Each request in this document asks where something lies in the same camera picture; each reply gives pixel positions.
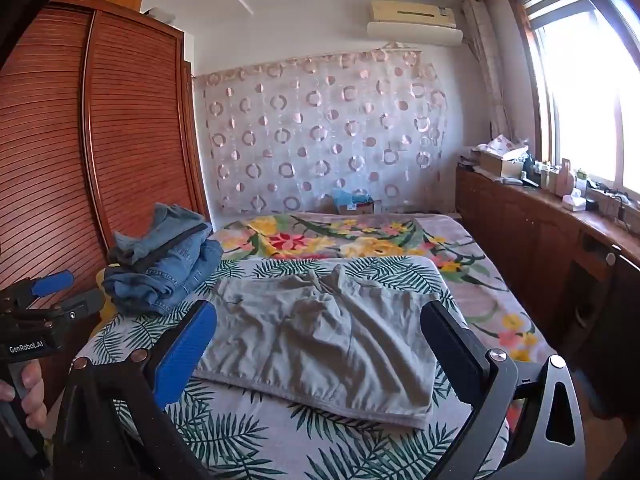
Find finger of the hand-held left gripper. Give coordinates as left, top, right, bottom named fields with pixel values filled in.
left=30, top=287, right=107, bottom=331
left=0, top=270, right=76, bottom=311

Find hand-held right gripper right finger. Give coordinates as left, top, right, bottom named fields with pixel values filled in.
left=420, top=301, right=586, bottom=480

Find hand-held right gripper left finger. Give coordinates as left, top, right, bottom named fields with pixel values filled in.
left=52, top=300, right=218, bottom=480

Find grey pants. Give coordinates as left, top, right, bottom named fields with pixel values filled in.
left=192, top=264, right=441, bottom=431

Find person's left hand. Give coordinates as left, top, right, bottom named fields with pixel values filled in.
left=0, top=361, right=49, bottom=429

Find yellow cloth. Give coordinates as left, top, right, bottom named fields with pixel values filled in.
left=95, top=267, right=113, bottom=323

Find leaf print bedsheet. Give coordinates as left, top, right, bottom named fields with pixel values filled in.
left=70, top=255, right=511, bottom=480

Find faded blue denim jeans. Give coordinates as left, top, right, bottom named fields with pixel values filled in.
left=111, top=202, right=213, bottom=266

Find long wooden cabinet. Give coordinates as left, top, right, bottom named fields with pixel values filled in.
left=454, top=165, right=640, bottom=421

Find floral blanket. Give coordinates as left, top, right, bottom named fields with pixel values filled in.
left=205, top=211, right=558, bottom=366

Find wooden louvered wardrobe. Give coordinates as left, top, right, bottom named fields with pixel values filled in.
left=0, top=0, right=213, bottom=311

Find cardboard box with label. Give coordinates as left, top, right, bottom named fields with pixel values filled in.
left=332, top=195, right=383, bottom=216

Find open cardboard box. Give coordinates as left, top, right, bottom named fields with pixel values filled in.
left=479, top=149, right=526, bottom=178

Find patterned paper bag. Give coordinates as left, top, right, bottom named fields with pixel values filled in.
left=480, top=134, right=531, bottom=158

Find circle patterned sheer curtain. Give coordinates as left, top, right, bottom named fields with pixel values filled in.
left=192, top=49, right=448, bottom=216

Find wooden framed window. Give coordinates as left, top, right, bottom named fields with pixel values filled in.
left=505, top=0, right=640, bottom=201

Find wall air conditioner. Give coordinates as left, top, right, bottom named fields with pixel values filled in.
left=366, top=0, right=464, bottom=43

